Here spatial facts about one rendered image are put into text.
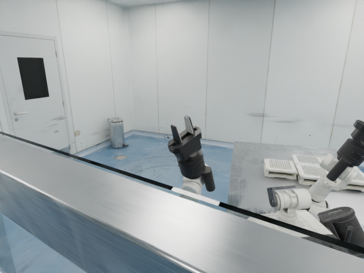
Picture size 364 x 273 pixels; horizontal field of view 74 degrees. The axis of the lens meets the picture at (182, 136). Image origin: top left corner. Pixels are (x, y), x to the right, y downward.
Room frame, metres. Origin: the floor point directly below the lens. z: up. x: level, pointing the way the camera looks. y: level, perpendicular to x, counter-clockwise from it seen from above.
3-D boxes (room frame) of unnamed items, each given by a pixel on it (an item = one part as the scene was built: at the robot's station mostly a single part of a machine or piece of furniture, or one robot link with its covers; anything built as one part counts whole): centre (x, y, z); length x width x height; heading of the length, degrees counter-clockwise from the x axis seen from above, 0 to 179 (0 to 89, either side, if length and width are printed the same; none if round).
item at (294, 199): (0.71, -0.36, 1.28); 0.10 x 0.07 x 0.09; 99
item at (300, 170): (1.77, -1.07, 0.88); 0.25 x 0.24 x 0.02; 75
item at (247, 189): (1.92, -0.99, 0.80); 1.50 x 1.10 x 0.04; 166
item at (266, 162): (1.91, -0.84, 0.88); 0.25 x 0.24 x 0.02; 75
